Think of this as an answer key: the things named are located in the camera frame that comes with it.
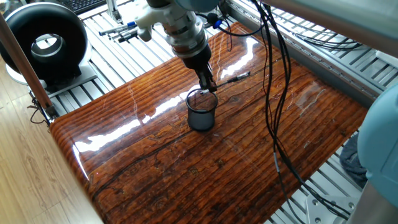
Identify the grey cloth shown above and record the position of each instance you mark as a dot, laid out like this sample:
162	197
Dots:
351	161

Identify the glossy wood grain board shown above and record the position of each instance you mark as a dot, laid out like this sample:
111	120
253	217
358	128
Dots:
186	171

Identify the black pen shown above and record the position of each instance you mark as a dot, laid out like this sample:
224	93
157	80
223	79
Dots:
237	77

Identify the black keyboard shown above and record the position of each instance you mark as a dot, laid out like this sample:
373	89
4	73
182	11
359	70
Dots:
81	4

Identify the grey and pale blue robot arm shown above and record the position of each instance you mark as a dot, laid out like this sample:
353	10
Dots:
382	149

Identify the blue capped marker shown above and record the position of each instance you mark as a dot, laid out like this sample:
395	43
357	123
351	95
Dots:
116	28

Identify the brown wooden pole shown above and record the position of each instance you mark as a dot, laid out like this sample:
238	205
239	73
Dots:
21	62

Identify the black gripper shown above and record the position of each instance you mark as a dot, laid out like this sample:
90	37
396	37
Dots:
197	59

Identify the black mesh pen holder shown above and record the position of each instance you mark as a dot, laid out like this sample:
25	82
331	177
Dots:
201	118

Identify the white power strip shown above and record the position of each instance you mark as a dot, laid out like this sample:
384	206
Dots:
388	59

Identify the metal stand post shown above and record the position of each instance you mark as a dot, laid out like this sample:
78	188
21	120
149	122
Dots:
113	12

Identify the metal mounting plate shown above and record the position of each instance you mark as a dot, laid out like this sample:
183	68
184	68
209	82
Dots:
326	210

